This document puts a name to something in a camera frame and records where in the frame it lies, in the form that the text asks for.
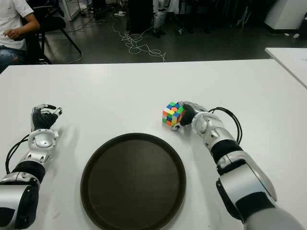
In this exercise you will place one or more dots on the grey folded metal stand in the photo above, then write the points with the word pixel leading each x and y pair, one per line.
pixel 244 16

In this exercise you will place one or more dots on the dark brown round plate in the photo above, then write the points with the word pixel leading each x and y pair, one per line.
pixel 133 182

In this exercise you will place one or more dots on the seated person in white shirt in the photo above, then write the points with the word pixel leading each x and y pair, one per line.
pixel 12 14

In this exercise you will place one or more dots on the black office chair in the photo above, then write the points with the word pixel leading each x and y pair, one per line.
pixel 52 24

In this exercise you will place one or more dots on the silver humanoid robot legs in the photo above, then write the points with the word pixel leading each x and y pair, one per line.
pixel 159 19

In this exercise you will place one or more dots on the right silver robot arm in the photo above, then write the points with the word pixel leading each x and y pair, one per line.
pixel 244 182

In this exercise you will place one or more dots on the multicoloured Rubik's cube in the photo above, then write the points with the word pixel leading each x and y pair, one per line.
pixel 171 113

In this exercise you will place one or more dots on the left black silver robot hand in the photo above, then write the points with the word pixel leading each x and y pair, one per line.
pixel 43 118

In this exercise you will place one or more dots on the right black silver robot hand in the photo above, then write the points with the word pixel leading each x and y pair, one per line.
pixel 188 116

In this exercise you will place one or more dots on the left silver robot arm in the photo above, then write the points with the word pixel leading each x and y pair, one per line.
pixel 38 143

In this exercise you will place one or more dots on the white framed display cabinet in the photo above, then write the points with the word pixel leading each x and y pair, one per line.
pixel 72 9

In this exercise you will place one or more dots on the white side table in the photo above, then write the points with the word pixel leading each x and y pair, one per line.
pixel 290 60

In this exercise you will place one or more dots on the white cabinet with black base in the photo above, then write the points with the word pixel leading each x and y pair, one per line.
pixel 287 14

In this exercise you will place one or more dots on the white paper scrap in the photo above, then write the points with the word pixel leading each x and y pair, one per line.
pixel 296 35

